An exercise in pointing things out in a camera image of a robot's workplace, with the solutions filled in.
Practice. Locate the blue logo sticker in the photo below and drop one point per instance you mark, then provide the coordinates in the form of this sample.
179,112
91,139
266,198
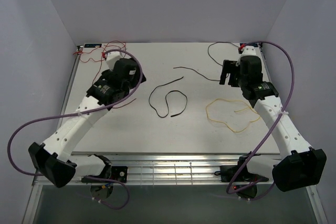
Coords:
249,44
96,45

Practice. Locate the left blue logo sticker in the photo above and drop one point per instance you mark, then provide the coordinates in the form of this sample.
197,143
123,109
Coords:
96,45

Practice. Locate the right blue logo sticker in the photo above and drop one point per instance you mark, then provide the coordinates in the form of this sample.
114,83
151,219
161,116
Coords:
249,44

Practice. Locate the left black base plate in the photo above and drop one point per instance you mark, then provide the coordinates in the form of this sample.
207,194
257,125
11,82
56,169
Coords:
118,173

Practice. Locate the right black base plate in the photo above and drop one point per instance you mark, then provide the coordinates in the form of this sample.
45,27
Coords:
226,173

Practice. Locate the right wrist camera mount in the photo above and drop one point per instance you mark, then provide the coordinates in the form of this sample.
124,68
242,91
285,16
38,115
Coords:
244,50

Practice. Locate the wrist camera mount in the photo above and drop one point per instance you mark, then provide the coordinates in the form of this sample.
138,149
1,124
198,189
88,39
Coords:
244,50
111,58

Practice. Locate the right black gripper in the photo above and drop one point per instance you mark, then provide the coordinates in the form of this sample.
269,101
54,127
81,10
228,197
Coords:
229,67

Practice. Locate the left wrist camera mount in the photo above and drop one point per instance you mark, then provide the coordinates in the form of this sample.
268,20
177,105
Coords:
111,58

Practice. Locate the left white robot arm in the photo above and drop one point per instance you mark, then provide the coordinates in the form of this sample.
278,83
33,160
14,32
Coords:
53,156

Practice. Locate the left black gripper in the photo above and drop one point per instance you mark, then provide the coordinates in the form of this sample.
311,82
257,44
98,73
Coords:
136,78

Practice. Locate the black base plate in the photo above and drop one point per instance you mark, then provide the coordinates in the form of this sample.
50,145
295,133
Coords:
226,173
118,173

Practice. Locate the aluminium rail frame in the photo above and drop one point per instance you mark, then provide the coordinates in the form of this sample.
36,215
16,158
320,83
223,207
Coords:
153,153

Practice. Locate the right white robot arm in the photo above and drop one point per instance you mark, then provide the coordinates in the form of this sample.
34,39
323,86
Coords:
301,165

